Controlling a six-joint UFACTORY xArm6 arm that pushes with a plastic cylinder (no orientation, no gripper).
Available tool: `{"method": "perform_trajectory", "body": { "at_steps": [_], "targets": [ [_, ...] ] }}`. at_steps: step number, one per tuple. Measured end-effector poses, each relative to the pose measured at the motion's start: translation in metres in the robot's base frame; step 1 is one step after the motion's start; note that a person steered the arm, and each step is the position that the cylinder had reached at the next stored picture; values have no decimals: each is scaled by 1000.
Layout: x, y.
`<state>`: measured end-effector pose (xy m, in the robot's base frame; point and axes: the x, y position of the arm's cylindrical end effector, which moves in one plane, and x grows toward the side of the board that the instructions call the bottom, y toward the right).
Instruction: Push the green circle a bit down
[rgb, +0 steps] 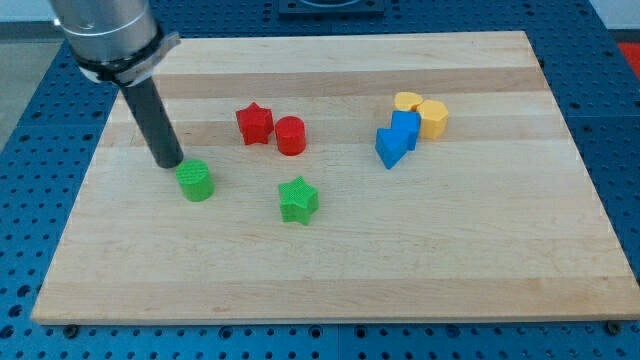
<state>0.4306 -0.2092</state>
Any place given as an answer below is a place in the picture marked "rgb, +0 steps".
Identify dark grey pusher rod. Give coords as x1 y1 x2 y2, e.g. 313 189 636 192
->
120 78 184 169

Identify green cylinder block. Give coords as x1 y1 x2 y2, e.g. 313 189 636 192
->
176 159 215 202

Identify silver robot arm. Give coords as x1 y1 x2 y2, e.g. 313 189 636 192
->
50 0 183 169

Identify red star block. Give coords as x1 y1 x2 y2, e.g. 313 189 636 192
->
235 102 274 145

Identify red cylinder block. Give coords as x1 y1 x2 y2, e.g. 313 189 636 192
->
275 116 306 156

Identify green star block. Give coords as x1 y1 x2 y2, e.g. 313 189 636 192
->
278 176 319 225

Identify blue triangle block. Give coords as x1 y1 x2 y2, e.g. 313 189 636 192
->
375 128 409 169

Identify wooden board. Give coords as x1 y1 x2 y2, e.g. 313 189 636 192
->
31 31 639 325

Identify yellow heart block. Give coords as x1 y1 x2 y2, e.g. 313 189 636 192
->
393 91 424 112

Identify blue cube block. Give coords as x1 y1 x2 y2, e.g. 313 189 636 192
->
391 110 421 151

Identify yellow hexagon block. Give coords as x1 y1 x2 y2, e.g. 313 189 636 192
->
417 100 449 140

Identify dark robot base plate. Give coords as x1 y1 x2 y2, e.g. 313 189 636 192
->
275 0 385 17

